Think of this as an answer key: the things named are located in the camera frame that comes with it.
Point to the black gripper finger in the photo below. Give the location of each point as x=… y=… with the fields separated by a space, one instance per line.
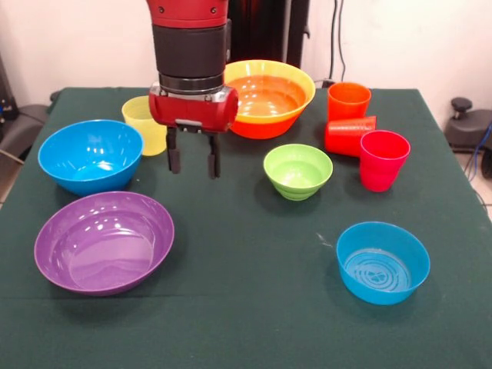
x=214 y=161
x=173 y=153

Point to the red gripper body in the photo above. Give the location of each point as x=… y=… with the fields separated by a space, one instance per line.
x=192 y=113

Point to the wide orange-red bowl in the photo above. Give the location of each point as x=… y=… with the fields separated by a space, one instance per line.
x=269 y=96

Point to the light orange bowl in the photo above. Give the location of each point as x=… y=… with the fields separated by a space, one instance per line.
x=269 y=67

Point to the purple bowl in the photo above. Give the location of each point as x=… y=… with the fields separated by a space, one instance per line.
x=104 y=250

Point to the red cup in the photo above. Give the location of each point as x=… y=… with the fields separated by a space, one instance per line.
x=342 y=138

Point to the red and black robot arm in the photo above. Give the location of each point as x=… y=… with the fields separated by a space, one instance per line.
x=188 y=46

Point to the yellow cup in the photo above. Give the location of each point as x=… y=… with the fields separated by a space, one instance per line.
x=134 y=115

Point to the green bowl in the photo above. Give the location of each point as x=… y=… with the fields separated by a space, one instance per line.
x=298 y=173

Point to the deep blue bowl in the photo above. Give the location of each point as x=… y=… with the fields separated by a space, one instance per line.
x=88 y=153

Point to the black power plug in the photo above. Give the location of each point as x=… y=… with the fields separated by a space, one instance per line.
x=328 y=82

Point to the orange cup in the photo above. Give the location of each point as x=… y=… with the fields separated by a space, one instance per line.
x=348 y=105

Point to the grey floor equipment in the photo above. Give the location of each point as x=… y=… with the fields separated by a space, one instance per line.
x=23 y=127

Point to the pink cup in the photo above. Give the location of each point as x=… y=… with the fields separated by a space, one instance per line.
x=382 y=169

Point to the dark green tablecloth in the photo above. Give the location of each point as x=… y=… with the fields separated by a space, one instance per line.
x=215 y=330

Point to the small blue ringed bowl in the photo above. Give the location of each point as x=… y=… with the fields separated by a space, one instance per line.
x=384 y=269

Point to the grey machine base with knob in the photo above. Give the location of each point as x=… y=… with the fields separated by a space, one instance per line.
x=469 y=130

